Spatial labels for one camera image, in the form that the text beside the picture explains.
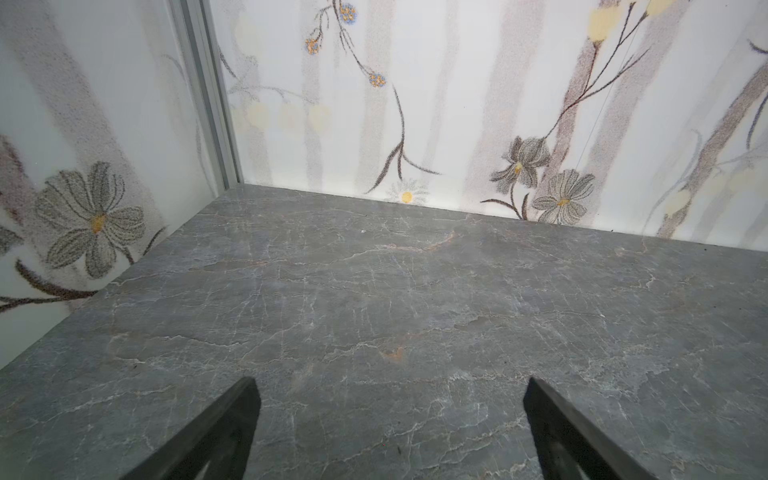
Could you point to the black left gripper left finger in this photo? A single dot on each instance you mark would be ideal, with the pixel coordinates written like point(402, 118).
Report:
point(214, 445)

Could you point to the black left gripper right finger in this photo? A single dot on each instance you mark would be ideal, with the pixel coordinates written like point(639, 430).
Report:
point(568, 444)

